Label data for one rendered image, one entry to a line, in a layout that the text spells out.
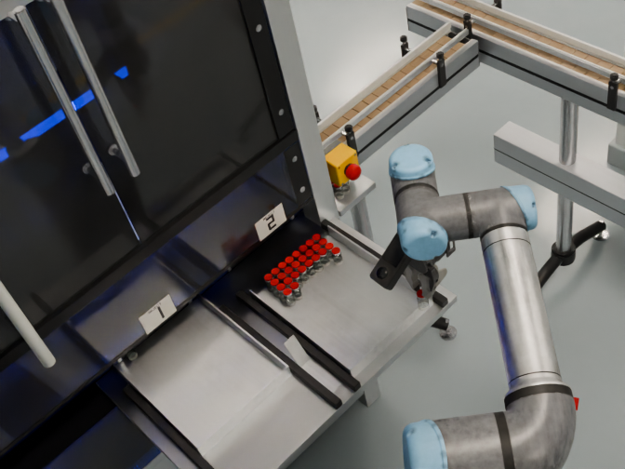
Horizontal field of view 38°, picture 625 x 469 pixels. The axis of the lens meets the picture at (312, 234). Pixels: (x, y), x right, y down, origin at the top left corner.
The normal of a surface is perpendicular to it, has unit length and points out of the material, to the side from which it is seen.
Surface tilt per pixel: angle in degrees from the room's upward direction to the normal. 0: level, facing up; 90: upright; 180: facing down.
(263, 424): 0
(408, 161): 0
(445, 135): 0
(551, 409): 21
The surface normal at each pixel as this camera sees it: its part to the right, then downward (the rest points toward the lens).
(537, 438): 0.10, -0.40
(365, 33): -0.18, -0.66
